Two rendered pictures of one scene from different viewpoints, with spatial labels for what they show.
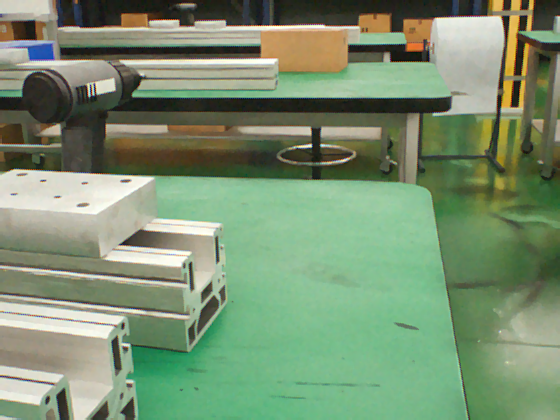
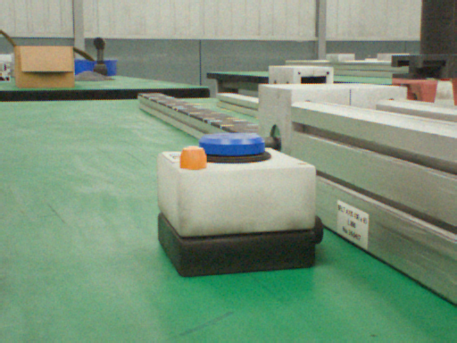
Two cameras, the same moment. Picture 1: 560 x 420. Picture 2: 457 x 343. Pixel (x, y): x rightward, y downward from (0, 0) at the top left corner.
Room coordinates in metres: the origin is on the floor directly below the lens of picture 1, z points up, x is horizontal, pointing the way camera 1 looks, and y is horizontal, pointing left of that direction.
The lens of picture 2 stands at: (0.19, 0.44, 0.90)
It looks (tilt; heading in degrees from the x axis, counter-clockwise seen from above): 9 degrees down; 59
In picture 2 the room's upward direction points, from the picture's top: straight up
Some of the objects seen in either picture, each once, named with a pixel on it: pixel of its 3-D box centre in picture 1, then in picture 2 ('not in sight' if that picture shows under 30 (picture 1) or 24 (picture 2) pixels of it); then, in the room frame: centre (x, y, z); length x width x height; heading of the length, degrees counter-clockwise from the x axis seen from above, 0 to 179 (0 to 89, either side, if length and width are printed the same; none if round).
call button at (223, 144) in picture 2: not in sight; (231, 151); (0.41, 0.81, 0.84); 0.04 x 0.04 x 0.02
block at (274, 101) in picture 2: not in sight; (314, 141); (0.57, 0.94, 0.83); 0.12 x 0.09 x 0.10; 164
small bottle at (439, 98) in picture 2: not in sight; (444, 94); (1.08, 1.26, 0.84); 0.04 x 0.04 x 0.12
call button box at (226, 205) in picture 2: not in sight; (245, 203); (0.42, 0.81, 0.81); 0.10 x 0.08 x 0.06; 164
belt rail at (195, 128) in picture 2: not in sight; (186, 117); (0.76, 1.54, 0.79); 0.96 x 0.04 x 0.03; 74
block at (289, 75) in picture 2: not in sight; (301, 88); (1.15, 1.74, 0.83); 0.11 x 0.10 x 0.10; 161
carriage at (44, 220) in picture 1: (55, 222); not in sight; (0.57, 0.21, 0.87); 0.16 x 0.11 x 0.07; 74
